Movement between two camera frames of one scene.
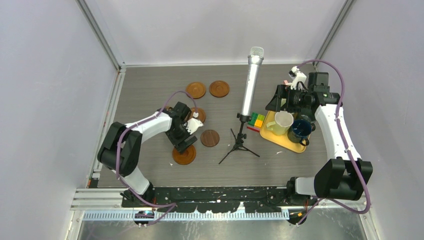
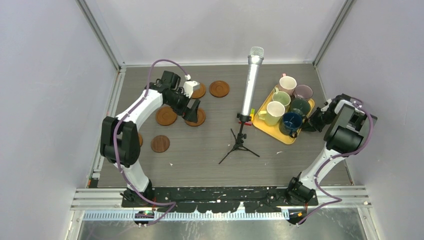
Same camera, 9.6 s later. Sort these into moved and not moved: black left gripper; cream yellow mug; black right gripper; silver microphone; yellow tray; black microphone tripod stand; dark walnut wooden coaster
Moved: yellow tray; black right gripper; black left gripper; cream yellow mug; dark walnut wooden coaster
Not moved: black microphone tripod stand; silver microphone
